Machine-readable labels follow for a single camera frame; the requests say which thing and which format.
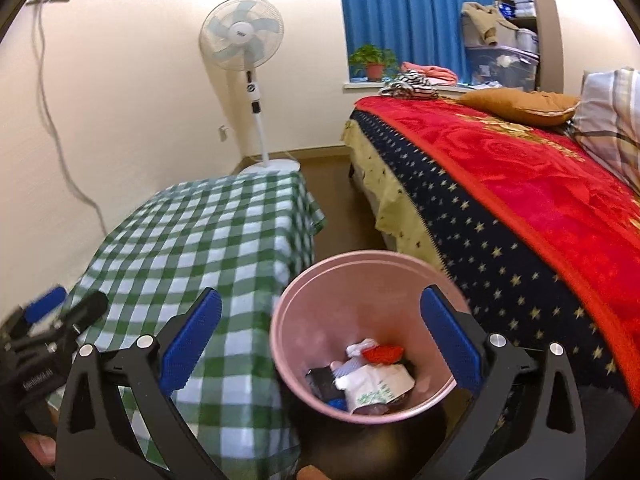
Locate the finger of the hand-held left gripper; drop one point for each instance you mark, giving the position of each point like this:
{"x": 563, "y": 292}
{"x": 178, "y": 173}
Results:
{"x": 45, "y": 305}
{"x": 85, "y": 310}

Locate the blue curtain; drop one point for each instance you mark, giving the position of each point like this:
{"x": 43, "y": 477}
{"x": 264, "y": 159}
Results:
{"x": 410, "y": 15}

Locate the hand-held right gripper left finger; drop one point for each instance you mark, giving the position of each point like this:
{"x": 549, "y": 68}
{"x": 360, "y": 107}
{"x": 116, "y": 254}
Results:
{"x": 192, "y": 340}

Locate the grey storage box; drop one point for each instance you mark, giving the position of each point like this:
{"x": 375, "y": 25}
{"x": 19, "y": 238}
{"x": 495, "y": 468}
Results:
{"x": 505, "y": 36}

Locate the bed with red blanket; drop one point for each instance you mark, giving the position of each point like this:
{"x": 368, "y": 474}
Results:
{"x": 525, "y": 175}

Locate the white window sill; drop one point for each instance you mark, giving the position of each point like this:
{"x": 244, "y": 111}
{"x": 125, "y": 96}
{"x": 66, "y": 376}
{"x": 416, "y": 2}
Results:
{"x": 360, "y": 87}

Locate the blue plastic bag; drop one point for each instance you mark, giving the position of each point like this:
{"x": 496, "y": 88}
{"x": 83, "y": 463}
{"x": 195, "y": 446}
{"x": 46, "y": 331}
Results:
{"x": 337, "y": 403}

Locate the yellow star bed sheet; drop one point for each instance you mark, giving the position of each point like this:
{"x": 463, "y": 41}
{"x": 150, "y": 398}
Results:
{"x": 395, "y": 210}

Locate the tan jacket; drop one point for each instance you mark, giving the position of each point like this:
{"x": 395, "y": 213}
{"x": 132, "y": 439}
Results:
{"x": 482, "y": 22}

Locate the clear storage box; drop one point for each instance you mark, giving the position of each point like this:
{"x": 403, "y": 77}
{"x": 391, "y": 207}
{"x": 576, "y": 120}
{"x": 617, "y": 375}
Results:
{"x": 500, "y": 70}

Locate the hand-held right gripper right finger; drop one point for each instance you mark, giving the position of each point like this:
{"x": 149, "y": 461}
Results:
{"x": 447, "y": 340}

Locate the grey lidded container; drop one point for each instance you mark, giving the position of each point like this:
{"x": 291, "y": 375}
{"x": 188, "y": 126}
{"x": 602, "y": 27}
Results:
{"x": 527, "y": 42}

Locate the white standing fan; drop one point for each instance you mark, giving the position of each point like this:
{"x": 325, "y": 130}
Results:
{"x": 240, "y": 35}

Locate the white green printed paper bag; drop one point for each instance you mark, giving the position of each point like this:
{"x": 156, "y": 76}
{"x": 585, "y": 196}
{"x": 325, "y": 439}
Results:
{"x": 380, "y": 385}

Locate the potted green plant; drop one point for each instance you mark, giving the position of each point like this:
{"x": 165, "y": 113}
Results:
{"x": 372, "y": 60}

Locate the stack of white boxes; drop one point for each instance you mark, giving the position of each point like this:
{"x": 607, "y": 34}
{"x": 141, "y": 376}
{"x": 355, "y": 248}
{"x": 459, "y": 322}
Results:
{"x": 523, "y": 4}

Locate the brown bookshelf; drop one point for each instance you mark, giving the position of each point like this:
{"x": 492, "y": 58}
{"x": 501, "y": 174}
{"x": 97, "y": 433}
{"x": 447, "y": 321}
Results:
{"x": 550, "y": 35}

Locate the black white striped cloth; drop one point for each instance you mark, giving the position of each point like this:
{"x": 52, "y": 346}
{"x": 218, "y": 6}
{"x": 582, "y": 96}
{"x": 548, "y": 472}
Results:
{"x": 412, "y": 82}

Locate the white wall plug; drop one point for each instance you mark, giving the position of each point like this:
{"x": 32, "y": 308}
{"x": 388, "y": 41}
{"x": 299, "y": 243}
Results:
{"x": 224, "y": 133}

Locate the green checked tablecloth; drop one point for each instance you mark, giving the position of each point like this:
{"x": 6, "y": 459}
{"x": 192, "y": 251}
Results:
{"x": 200, "y": 240}

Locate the striped clothes pile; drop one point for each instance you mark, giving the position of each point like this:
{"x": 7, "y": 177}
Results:
{"x": 435, "y": 72}

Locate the small white foam net sleeve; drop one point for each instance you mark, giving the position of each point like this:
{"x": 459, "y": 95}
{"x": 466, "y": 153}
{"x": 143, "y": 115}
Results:
{"x": 346, "y": 367}

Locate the black bag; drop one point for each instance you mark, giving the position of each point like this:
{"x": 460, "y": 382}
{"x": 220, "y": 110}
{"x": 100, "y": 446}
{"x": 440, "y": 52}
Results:
{"x": 322, "y": 382}

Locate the orange plastic bag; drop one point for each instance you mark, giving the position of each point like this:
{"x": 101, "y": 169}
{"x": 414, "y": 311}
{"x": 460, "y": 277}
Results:
{"x": 382, "y": 353}

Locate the plaid pillow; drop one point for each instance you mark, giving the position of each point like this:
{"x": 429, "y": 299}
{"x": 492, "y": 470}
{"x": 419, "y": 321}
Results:
{"x": 610, "y": 120}

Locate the blue box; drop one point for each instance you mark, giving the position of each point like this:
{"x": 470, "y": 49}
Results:
{"x": 506, "y": 11}

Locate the pink plastic bin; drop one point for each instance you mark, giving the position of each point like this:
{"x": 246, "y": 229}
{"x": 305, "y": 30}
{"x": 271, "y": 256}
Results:
{"x": 320, "y": 310}

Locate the person's left hand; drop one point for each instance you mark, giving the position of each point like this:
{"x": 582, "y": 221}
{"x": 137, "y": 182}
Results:
{"x": 40, "y": 450}

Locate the orange pillow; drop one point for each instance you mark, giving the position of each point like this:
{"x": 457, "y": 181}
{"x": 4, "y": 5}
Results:
{"x": 520, "y": 105}

